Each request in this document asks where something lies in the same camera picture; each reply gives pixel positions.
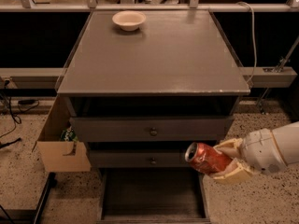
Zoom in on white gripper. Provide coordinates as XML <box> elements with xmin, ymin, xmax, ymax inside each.
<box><xmin>210</xmin><ymin>129</ymin><xmax>287</xmax><ymax>185</ymax></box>

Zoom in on red coke can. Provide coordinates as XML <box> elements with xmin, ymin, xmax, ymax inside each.
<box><xmin>185</xmin><ymin>142</ymin><xmax>232</xmax><ymax>175</ymax></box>

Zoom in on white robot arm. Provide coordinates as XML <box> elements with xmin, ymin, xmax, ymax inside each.
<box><xmin>210</xmin><ymin>122</ymin><xmax>299</xmax><ymax>184</ymax></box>

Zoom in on grey bottom drawer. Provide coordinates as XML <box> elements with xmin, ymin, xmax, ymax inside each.
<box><xmin>96</xmin><ymin>168</ymin><xmax>211</xmax><ymax>224</ymax></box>

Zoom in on grey drawer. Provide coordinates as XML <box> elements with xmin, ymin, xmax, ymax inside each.
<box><xmin>69</xmin><ymin>116</ymin><xmax>234</xmax><ymax>142</ymax></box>
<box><xmin>96</xmin><ymin>168</ymin><xmax>211</xmax><ymax>224</ymax></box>
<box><xmin>89</xmin><ymin>149</ymin><xmax>189</xmax><ymax>168</ymax></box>

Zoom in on grey drawer cabinet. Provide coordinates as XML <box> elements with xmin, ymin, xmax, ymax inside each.
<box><xmin>55</xmin><ymin>9</ymin><xmax>252</xmax><ymax>224</ymax></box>

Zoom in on grey middle drawer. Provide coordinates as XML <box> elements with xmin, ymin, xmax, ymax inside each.
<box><xmin>89</xmin><ymin>149</ymin><xmax>189</xmax><ymax>168</ymax></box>

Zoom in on grey top drawer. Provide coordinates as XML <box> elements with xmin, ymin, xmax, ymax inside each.
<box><xmin>69</xmin><ymin>116</ymin><xmax>234</xmax><ymax>142</ymax></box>

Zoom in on green chip bag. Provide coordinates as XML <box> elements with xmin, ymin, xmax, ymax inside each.
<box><xmin>60</xmin><ymin>127</ymin><xmax>78</xmax><ymax>142</ymax></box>

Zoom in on white bowl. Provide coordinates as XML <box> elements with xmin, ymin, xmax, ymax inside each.
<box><xmin>112</xmin><ymin>10</ymin><xmax>146</xmax><ymax>32</ymax></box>

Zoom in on cardboard box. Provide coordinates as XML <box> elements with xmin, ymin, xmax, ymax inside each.
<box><xmin>36</xmin><ymin>97</ymin><xmax>91</xmax><ymax>173</ymax></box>

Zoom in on white cable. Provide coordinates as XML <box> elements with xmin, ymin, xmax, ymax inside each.
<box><xmin>236</xmin><ymin>1</ymin><xmax>258</xmax><ymax>83</ymax></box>

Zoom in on black floor rail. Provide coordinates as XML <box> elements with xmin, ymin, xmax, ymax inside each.
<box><xmin>0</xmin><ymin>172</ymin><xmax>58</xmax><ymax>224</ymax></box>

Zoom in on black floor cables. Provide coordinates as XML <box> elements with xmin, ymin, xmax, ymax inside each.
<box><xmin>0</xmin><ymin>79</ymin><xmax>41</xmax><ymax>149</ymax></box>

